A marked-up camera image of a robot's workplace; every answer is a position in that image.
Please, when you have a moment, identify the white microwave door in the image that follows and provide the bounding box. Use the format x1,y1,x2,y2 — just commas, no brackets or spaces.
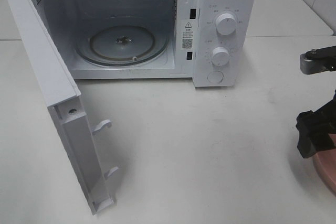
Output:
8,0,118,215

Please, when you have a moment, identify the pink round plate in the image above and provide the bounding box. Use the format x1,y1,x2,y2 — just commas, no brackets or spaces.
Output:
313,131,335,195

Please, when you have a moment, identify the round white door button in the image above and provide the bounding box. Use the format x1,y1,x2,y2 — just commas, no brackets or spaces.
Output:
207,71,224,84

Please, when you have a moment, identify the white round knob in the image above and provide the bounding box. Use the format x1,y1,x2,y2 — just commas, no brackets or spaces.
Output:
215,11,238,35
211,47,230,66

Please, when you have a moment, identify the white microwave oven body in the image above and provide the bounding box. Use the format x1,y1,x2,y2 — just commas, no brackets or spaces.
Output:
35,0,254,87

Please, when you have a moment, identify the upper white round knob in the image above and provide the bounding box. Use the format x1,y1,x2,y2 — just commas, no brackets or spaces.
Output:
215,11,238,35

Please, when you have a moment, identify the lower white round knob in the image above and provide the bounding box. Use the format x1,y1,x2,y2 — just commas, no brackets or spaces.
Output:
211,47,230,66

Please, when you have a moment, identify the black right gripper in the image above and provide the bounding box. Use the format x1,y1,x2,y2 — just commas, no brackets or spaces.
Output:
296,94,335,158

